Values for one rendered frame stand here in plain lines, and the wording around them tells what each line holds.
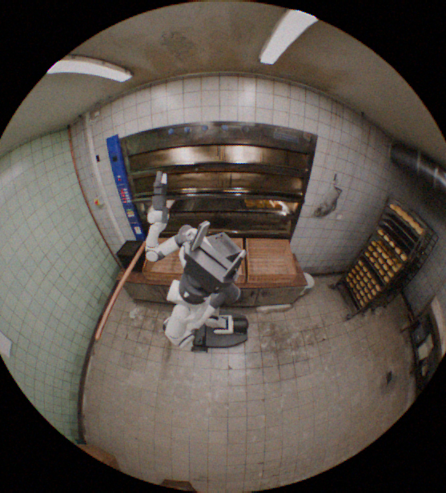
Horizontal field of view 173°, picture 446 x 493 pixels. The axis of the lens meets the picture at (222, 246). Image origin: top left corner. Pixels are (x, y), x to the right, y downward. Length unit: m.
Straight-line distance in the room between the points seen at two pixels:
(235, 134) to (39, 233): 2.19
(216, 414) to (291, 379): 0.93
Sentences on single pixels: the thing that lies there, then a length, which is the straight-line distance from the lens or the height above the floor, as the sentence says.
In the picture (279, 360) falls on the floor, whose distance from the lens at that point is 2.02.
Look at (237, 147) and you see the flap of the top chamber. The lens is 1.44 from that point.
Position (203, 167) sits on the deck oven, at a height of 1.67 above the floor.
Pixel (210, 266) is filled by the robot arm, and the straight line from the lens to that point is 0.27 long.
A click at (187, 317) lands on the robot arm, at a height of 1.46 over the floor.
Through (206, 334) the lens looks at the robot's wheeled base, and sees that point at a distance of 1.79.
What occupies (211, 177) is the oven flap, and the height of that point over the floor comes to 1.57.
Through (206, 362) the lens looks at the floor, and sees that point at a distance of 1.91.
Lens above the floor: 1.90
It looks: 41 degrees down
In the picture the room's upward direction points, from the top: straight up
